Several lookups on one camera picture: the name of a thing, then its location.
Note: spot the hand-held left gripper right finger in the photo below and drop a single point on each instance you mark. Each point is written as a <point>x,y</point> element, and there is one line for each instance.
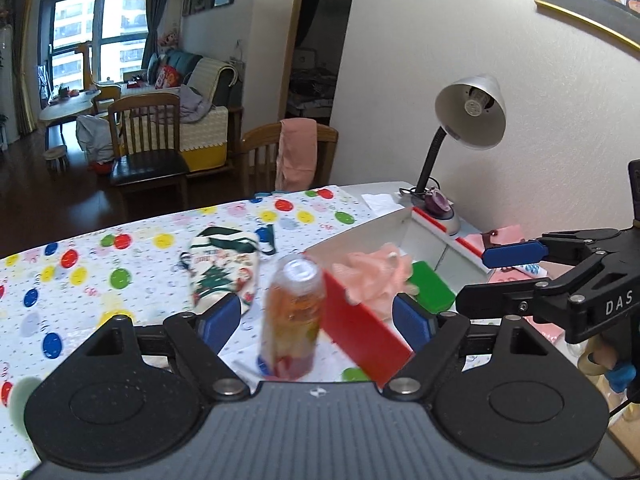
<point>412,317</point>

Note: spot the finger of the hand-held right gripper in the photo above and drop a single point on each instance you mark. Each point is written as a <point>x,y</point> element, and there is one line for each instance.
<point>510,254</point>
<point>495,300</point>

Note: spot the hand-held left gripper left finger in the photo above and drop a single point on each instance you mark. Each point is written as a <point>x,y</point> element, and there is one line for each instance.
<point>220,317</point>

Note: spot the christmas print sock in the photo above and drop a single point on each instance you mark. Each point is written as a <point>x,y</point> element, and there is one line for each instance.
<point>220,270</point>

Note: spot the red and white box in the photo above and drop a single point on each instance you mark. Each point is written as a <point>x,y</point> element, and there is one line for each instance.
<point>365,330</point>

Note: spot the person's right hand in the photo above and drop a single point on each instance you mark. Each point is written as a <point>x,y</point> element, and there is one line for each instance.
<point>595,357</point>

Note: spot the green sponge block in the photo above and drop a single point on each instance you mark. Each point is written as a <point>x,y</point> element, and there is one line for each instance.
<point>430,285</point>

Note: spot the pink cloth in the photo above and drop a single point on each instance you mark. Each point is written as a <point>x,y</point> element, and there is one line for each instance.
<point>370,272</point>

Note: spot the orange drink bottle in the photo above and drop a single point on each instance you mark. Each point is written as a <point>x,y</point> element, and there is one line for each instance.
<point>295,310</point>

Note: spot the small purple white iron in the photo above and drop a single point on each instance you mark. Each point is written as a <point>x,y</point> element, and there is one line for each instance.
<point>440,205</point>

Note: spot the polka dot tablecloth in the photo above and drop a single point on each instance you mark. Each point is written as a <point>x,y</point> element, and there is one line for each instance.
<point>125,260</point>

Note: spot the white paper sheet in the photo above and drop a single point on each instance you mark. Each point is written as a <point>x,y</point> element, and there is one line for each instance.
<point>382,201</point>

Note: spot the white gooseneck desk lamp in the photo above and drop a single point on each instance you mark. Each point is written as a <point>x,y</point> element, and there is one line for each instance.
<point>470,110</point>

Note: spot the wooden chair with black seat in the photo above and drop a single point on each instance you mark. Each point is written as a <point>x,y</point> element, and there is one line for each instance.
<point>150,165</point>

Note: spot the wooden dining chair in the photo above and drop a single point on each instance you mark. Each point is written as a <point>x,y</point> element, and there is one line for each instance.
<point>260,150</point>

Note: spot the pink towel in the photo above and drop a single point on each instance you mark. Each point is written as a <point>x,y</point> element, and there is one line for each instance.
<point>297,155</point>

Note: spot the sofa with cream cover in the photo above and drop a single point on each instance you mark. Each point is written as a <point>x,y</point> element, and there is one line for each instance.
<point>205,125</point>

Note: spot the red basin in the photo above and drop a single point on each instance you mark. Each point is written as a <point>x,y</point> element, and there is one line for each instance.
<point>100,166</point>

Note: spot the purple cloth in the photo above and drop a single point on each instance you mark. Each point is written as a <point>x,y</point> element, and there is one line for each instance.
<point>192,102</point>

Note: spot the white bag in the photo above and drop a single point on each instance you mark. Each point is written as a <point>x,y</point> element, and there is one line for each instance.
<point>92,137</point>

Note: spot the small wooden stool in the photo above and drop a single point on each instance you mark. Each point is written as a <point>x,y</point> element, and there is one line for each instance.
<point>55,155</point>

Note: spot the cream knitted blanket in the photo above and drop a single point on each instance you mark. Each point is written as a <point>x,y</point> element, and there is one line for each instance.
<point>212,77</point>

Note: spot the red printed cushion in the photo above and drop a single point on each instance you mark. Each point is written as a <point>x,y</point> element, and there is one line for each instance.
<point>167,77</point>

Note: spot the small wooden chair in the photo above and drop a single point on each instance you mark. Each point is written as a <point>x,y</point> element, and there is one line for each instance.
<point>107,97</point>

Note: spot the low white table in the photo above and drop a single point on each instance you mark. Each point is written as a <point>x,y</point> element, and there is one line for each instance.
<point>65,105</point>

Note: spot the gold framed dark picture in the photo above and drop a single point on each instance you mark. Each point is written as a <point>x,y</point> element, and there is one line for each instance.
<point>585,0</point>

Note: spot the pink plush toy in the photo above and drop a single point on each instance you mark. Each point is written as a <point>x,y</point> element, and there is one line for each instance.
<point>167,40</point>

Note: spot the grey curtain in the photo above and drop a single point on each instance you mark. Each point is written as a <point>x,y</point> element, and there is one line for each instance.
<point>157,5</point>

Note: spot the large window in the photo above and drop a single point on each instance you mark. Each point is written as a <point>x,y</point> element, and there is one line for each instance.
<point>85,25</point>

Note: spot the yellow curtain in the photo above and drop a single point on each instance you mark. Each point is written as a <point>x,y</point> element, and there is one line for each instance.
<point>25,60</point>

